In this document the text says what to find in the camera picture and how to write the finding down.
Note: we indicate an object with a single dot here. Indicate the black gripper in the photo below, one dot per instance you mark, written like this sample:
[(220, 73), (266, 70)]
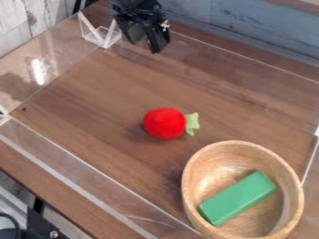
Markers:
[(137, 13)]

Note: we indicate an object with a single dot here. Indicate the red plush tomato toy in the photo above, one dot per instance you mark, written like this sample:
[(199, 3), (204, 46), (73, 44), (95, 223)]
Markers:
[(168, 123)]

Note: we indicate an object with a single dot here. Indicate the wooden bowl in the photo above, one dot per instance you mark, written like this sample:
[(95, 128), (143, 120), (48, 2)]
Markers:
[(218, 166)]

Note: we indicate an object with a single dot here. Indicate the green rectangular block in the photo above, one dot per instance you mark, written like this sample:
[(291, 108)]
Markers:
[(238, 198)]

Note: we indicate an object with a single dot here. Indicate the black clamp with screw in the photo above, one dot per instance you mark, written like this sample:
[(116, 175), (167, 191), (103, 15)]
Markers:
[(40, 228)]

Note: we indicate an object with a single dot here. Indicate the clear acrylic corner bracket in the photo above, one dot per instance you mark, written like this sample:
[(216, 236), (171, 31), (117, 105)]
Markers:
[(101, 36)]

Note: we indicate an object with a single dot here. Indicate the clear acrylic back wall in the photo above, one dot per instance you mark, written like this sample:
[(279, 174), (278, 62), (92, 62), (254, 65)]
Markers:
[(247, 76)]

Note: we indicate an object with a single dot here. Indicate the clear acrylic wall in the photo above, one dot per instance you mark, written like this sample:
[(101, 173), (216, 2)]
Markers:
[(104, 208), (247, 76)]

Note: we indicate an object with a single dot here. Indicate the clear acrylic front wall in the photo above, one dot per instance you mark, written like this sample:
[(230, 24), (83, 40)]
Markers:
[(104, 208)]

